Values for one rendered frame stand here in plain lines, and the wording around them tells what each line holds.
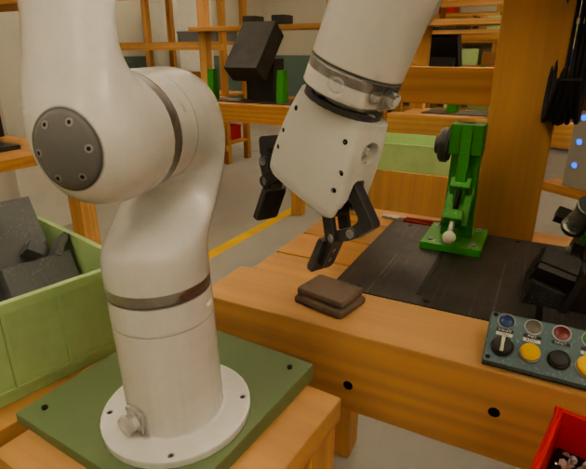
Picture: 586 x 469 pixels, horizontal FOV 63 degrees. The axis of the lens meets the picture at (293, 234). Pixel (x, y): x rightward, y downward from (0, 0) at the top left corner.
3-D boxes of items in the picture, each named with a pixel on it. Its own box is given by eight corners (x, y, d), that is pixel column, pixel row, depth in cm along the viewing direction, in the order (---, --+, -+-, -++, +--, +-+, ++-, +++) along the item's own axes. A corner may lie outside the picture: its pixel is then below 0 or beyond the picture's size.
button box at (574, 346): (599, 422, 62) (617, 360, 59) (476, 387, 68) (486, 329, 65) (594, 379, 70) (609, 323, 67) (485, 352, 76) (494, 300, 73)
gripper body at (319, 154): (414, 114, 43) (366, 217, 49) (337, 69, 48) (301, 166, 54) (363, 114, 38) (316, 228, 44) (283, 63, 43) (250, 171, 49)
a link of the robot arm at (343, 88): (423, 90, 43) (408, 121, 44) (353, 52, 47) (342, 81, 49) (366, 87, 37) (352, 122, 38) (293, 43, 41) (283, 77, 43)
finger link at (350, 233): (372, 228, 46) (346, 280, 49) (349, 209, 48) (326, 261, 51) (351, 234, 44) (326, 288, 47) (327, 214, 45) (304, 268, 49)
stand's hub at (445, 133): (445, 165, 103) (448, 129, 100) (430, 164, 104) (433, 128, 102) (451, 159, 109) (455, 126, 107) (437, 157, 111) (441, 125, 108)
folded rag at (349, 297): (366, 302, 84) (367, 288, 83) (339, 321, 78) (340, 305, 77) (320, 286, 90) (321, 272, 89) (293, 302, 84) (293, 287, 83)
